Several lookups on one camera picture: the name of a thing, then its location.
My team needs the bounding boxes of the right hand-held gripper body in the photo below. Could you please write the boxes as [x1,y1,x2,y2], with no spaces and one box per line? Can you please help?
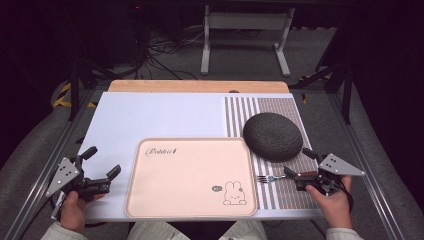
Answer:
[294,152,366,197]

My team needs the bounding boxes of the striped placemat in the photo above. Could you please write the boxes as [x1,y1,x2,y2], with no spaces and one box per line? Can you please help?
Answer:
[223,96,321,211]

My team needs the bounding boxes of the person's leg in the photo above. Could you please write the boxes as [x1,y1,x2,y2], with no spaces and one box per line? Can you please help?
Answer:
[127,220,192,240]
[217,220,268,240]

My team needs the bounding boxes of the black metal stand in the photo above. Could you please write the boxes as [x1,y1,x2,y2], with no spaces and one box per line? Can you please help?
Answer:
[67,57,123,122]
[289,61,355,125]

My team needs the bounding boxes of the person's right hand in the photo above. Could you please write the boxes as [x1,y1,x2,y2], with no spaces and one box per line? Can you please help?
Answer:
[305,175,354,230]

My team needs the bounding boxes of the person's left leg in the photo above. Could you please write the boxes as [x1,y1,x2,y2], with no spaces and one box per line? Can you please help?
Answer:
[127,220,192,240]

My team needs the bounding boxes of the silver fork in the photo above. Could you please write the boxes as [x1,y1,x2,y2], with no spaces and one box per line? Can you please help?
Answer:
[255,173,288,185]

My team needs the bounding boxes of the person's left hand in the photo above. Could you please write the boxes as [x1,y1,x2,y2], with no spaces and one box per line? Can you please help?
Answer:
[59,190,106,235]

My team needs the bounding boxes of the dark round textured plate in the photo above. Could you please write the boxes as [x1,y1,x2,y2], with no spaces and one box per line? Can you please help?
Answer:
[242,112,304,164]

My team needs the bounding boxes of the pink tray with rabbit print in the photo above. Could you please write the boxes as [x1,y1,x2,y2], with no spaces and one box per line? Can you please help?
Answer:
[124,136,259,220]

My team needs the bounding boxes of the aluminium frame rail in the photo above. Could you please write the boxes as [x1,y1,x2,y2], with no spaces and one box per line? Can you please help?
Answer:
[2,89,102,240]
[327,94,407,240]

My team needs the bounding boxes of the white table mat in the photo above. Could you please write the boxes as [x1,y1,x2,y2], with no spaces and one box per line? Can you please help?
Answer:
[79,91,324,223]

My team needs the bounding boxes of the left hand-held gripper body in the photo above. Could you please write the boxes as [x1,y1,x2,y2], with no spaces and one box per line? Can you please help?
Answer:
[45,155,112,203]

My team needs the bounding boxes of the white metal stand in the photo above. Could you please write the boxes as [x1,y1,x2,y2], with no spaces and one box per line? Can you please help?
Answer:
[199,4,296,78]

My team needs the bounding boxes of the person's right leg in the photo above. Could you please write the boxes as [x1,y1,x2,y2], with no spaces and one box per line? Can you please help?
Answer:
[217,220,268,240]

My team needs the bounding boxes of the yellow and black floor tape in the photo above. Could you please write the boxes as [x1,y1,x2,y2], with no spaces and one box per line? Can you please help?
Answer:
[52,82,98,110]

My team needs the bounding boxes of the black floor cables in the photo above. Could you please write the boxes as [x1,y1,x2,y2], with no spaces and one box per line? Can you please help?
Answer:
[141,28,203,81]

